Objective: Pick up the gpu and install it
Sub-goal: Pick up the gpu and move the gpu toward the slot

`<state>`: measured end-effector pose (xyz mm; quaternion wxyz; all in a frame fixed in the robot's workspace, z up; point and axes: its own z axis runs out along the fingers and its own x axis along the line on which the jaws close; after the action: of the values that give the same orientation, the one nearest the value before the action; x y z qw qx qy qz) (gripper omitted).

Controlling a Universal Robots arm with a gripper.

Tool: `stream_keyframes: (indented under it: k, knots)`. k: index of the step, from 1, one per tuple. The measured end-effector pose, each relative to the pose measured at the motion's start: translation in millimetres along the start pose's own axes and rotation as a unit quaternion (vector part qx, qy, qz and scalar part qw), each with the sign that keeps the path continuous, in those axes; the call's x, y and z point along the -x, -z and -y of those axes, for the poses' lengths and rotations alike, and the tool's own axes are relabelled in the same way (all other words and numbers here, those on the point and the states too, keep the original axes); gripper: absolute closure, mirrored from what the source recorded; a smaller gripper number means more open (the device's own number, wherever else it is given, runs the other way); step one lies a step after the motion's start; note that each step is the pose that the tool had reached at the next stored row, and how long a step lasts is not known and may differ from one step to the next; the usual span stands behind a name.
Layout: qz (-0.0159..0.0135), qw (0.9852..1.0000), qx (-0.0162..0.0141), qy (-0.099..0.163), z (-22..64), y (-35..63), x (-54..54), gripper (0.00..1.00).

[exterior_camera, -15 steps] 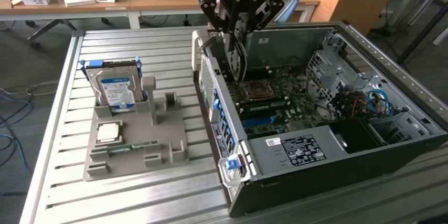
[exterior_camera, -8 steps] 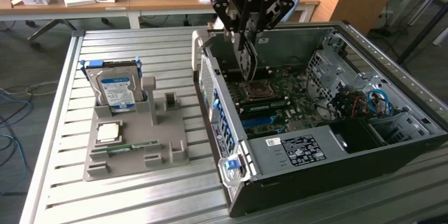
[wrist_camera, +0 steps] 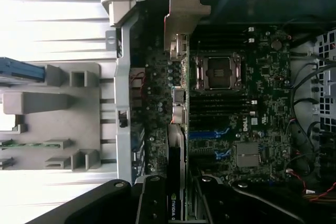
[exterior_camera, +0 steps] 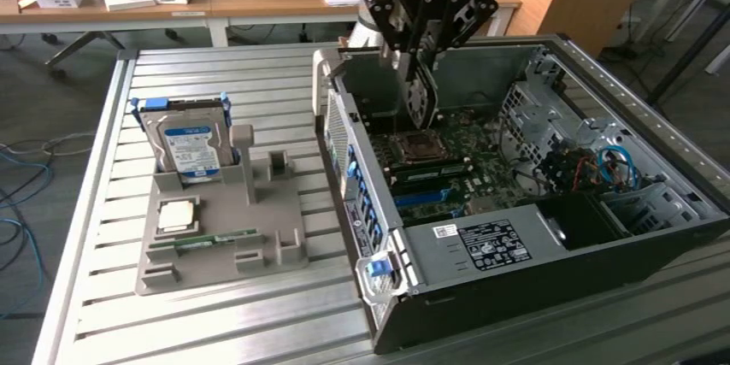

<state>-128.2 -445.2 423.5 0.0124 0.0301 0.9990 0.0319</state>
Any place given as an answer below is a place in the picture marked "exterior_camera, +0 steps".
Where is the grey power supply unit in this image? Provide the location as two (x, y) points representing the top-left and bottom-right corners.
(402, 204), (566, 289)

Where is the CPU chip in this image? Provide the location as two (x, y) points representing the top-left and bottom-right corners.
(156, 201), (199, 233)

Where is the CPU socket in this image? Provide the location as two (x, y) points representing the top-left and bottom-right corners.
(387, 129), (450, 165)

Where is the hard disk with blue bracket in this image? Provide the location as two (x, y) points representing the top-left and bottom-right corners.
(129, 91), (236, 186)

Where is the metal disk bay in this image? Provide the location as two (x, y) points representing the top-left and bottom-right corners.
(598, 183), (701, 238)

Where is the white floor cable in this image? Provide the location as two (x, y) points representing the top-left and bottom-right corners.
(0, 132), (96, 157)

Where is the grey plastic parts rack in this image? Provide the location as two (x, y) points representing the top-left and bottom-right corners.
(135, 123), (312, 297)

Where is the black graphics card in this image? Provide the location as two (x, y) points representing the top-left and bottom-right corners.
(392, 50), (442, 131)

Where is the blue case latch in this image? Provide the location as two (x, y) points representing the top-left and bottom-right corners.
(364, 260), (396, 277)

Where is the open black PC case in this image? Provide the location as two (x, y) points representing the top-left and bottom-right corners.
(311, 33), (730, 356)

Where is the blue expansion slot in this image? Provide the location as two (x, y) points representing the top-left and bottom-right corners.
(392, 187), (458, 209)

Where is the black fan shroud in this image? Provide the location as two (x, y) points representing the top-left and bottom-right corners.
(535, 193), (631, 251)

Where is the black installed RAM stick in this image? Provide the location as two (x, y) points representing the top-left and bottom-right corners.
(390, 162), (472, 182)

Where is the green RAM stick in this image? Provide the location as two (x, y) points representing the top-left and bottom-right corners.
(148, 230), (257, 250)

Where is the blue floor cable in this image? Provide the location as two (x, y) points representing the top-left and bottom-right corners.
(0, 142), (53, 320)

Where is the blue wire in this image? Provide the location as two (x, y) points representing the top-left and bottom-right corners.
(595, 144), (641, 193)

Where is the green motherboard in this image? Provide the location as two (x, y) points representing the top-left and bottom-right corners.
(364, 112), (543, 227)

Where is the wooden desk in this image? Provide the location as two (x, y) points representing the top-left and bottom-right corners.
(0, 0), (523, 48)

